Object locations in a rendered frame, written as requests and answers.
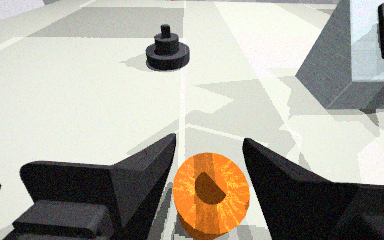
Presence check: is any orange knob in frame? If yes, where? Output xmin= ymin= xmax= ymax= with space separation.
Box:
xmin=173 ymin=152 xmax=250 ymax=240

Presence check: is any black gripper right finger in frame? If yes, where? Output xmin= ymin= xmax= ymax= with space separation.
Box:
xmin=242 ymin=138 xmax=384 ymax=240

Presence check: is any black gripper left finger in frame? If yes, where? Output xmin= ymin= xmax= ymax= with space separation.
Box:
xmin=19 ymin=133 xmax=176 ymax=240

